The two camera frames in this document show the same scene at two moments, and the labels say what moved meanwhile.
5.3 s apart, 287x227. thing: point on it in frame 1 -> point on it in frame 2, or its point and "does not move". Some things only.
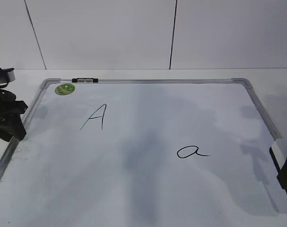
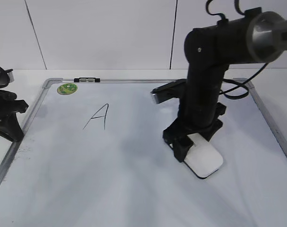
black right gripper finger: [286, 176] -> [193, 117]
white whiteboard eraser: [279, 152] -> [203, 159]
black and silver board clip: [85, 80] does not move
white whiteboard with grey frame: [143, 152] does not move
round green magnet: [65, 89] does not move
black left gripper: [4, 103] does not move
